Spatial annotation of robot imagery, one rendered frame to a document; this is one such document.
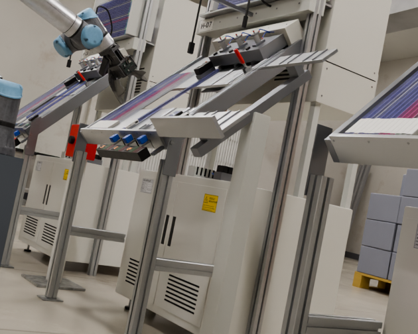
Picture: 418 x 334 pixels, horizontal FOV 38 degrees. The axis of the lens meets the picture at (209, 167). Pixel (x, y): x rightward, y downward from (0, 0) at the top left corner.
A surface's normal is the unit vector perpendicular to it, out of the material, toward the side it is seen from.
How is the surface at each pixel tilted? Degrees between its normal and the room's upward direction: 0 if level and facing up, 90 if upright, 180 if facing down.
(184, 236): 90
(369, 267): 90
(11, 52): 90
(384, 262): 90
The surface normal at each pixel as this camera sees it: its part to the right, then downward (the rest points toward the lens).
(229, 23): -0.80, -0.19
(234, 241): 0.55, 0.06
